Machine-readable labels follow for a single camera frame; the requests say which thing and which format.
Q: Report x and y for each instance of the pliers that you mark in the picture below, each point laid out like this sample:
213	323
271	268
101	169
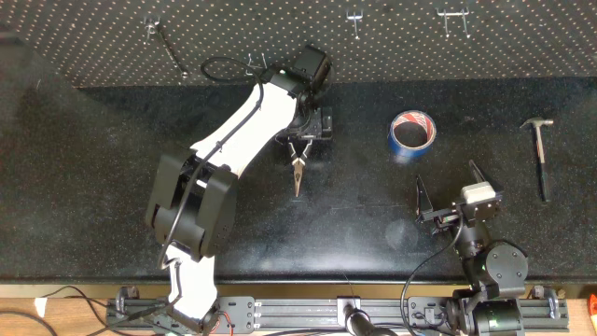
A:
298	175

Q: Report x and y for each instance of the orange object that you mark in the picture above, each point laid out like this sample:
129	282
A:
593	310

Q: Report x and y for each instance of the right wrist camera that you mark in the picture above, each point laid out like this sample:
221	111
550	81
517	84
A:
478	193

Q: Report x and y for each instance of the wrench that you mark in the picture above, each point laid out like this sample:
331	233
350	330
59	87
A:
169	50

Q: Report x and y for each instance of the metal hook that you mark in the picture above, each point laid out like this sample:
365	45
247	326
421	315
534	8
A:
251	60
446	18
355	19
150	22

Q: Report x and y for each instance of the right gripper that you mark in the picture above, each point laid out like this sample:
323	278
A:
445	215

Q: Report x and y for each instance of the black pegboard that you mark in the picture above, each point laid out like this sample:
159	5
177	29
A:
513	51

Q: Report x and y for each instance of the roll of blue tape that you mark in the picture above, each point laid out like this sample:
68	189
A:
402	145

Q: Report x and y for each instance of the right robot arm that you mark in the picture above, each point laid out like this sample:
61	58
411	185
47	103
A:
501	270

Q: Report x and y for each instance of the hammer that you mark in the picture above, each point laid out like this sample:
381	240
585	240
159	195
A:
541	154

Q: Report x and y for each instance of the white paper slip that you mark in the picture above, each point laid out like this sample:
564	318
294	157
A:
41	306

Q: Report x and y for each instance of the mounting rail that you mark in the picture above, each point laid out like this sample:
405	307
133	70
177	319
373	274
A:
298	313

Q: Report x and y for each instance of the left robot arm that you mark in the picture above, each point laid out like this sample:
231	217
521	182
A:
261	126

